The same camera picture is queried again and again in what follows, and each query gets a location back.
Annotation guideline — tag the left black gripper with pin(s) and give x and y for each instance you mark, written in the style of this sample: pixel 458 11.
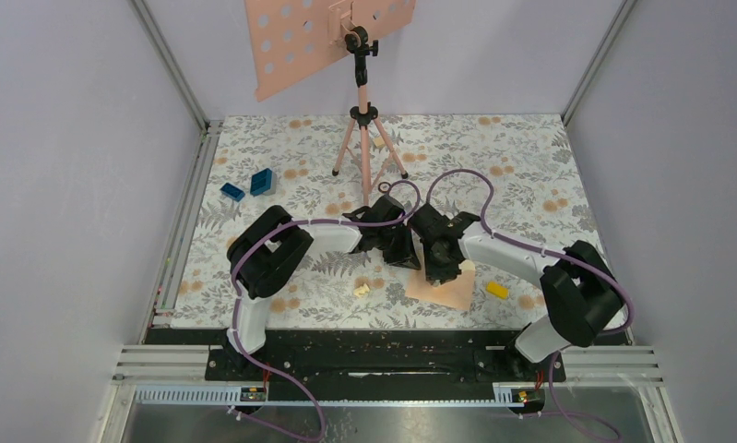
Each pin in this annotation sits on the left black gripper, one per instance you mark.
pixel 405 256

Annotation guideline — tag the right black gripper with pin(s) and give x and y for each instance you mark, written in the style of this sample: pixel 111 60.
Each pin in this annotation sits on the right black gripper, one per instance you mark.
pixel 434 272

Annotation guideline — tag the tan paper envelope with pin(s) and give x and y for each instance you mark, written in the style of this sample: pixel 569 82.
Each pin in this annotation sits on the tan paper envelope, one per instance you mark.
pixel 456 294

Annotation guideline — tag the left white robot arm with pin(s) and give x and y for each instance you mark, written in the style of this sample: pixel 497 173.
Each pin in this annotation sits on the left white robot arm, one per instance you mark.
pixel 264 257

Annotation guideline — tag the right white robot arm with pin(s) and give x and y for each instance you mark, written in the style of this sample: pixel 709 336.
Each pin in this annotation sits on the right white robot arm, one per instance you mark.
pixel 579 291

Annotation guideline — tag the yellow toy brick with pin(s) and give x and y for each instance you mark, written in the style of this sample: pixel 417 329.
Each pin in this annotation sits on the yellow toy brick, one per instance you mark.
pixel 497 290

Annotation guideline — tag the cream chess knight piece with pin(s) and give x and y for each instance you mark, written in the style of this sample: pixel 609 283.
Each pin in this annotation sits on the cream chess knight piece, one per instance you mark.
pixel 362 290

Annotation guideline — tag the floral patterned table mat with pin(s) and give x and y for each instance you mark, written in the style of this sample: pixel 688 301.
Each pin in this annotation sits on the floral patterned table mat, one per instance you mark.
pixel 519 169

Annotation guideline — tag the large blue toy brick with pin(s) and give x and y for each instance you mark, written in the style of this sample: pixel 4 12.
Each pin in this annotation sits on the large blue toy brick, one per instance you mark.
pixel 263 183

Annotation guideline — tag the small blue toy brick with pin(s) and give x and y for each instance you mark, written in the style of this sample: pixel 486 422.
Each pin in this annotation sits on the small blue toy brick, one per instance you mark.
pixel 232 192

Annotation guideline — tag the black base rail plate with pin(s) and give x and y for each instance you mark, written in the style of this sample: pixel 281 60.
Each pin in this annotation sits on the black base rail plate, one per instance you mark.
pixel 375 365

